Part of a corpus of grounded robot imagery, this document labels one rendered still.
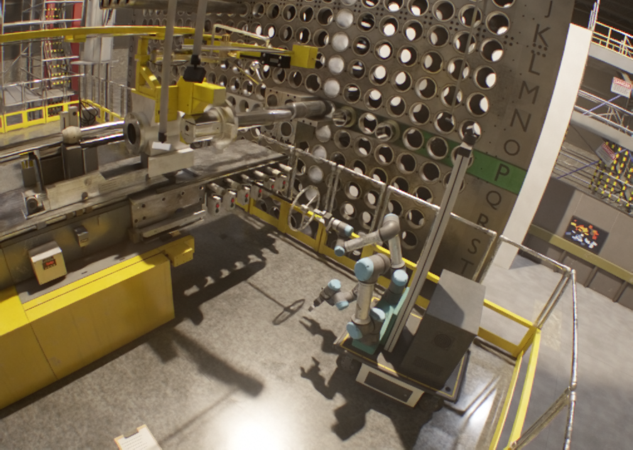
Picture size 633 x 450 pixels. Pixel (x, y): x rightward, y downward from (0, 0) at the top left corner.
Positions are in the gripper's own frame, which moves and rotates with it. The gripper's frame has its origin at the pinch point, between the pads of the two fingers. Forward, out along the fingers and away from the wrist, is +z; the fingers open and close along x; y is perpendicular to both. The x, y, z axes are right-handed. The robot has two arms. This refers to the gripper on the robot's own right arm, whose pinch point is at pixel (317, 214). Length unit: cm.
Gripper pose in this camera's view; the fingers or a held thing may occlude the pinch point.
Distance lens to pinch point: 274.2
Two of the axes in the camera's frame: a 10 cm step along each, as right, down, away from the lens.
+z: -7.9, -4.0, 4.6
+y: 6.0, -6.7, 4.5
